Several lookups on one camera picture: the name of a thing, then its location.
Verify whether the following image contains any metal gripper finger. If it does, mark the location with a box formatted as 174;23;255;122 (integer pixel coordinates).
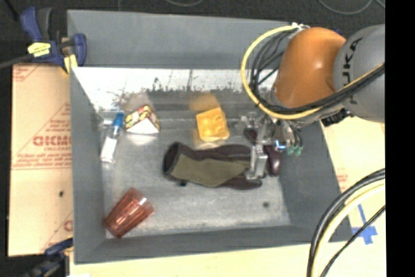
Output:
258;152;270;178
244;145;261;181

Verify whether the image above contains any maroon and olive glove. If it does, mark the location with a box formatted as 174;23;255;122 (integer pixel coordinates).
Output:
161;141;282;191

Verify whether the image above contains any grey metal bin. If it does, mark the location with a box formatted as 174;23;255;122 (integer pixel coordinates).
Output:
66;8;354;264

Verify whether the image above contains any triangular toy sandwich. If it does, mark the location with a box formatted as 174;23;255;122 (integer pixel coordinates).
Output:
124;104;161;135

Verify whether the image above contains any red translucent plastic cup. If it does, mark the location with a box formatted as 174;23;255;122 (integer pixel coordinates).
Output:
102;187;156;239

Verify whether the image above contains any clear bottle with blue cap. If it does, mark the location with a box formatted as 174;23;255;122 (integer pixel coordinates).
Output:
99;112;126;164

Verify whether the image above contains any brown cardboard board red print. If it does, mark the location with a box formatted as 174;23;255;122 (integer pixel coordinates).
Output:
6;62;386;258

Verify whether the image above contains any black cylinder on white bracket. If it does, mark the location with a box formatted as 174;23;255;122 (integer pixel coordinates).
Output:
320;108;353;127

